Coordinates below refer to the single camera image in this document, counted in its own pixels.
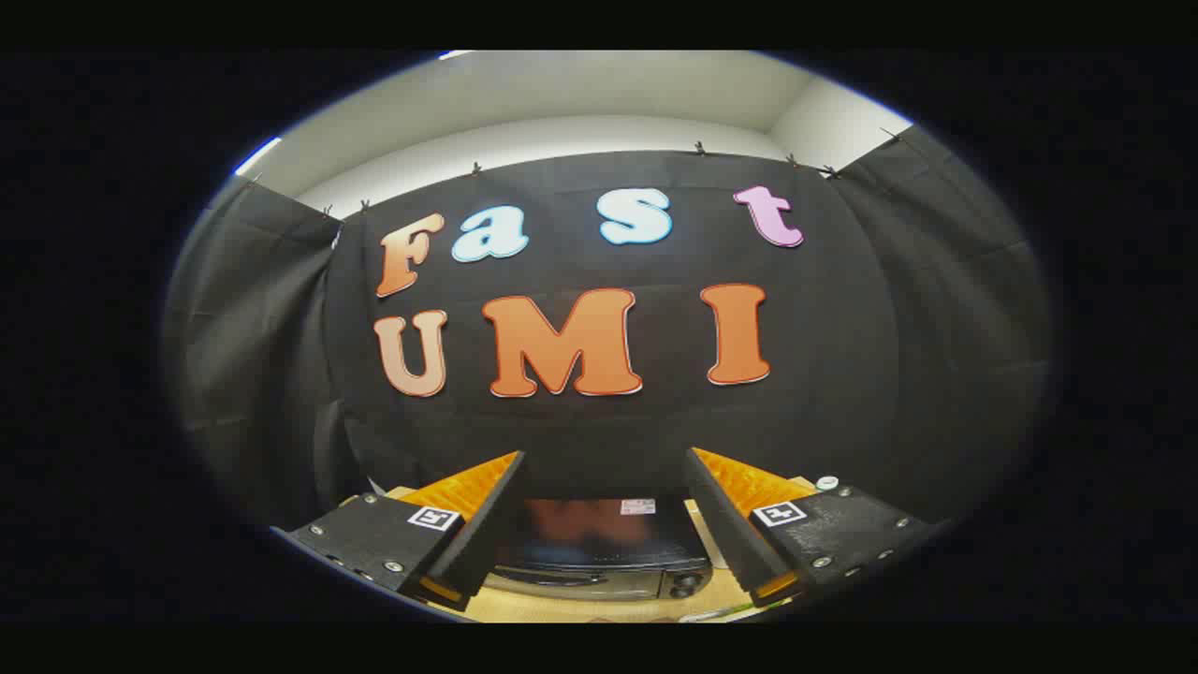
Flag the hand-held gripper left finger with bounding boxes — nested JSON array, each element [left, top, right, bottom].
[[285, 450, 528, 613]]

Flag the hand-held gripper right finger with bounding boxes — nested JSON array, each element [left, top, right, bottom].
[[683, 447, 946, 609]]

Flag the black toaster oven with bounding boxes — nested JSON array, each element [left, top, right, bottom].
[[487, 496, 717, 602]]

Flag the black backdrop cloth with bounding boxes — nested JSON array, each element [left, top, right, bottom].
[[161, 124, 1057, 536]]

